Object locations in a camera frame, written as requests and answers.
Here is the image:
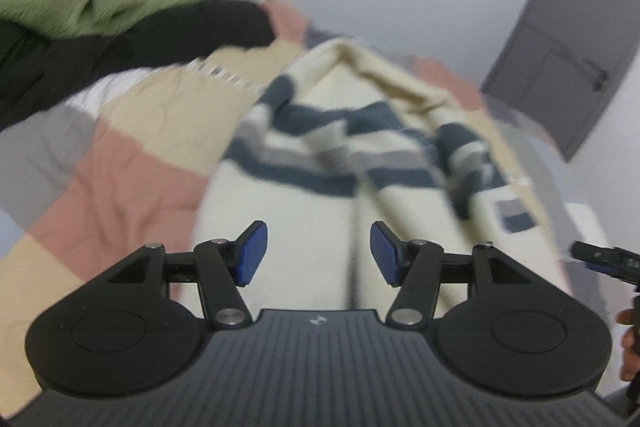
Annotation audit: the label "black jacket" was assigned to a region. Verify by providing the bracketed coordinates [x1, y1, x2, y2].
[0, 0, 277, 134]

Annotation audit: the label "person's right hand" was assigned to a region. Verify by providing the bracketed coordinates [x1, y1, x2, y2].
[616, 308, 640, 383]

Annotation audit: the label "patchwork bed blanket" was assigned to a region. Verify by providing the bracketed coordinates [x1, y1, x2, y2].
[0, 0, 617, 408]

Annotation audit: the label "grey door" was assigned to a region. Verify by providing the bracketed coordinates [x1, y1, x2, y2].
[480, 0, 640, 164]

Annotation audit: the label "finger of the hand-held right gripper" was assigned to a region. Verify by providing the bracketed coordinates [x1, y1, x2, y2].
[571, 241, 640, 289]

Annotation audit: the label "cream striped sweater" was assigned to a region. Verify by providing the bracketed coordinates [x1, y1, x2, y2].
[192, 38, 576, 314]

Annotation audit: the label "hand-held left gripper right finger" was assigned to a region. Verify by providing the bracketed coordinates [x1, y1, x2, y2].
[370, 220, 532, 331]

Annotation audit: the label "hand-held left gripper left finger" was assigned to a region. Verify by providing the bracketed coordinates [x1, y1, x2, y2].
[106, 220, 269, 331]

